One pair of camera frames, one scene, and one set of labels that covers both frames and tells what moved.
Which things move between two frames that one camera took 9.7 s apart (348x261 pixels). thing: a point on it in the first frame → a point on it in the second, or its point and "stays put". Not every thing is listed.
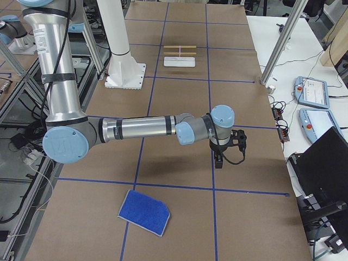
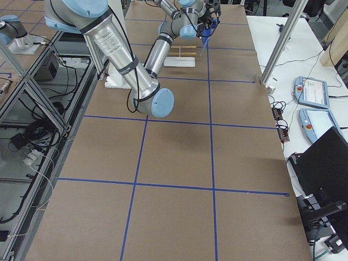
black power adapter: x=19 y=140 stays put
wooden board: x=335 y=43 stays put
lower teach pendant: x=315 y=122 stays put
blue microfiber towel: x=145 y=211 → x=206 y=34
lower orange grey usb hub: x=283 y=135 stays put
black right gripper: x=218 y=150 → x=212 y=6
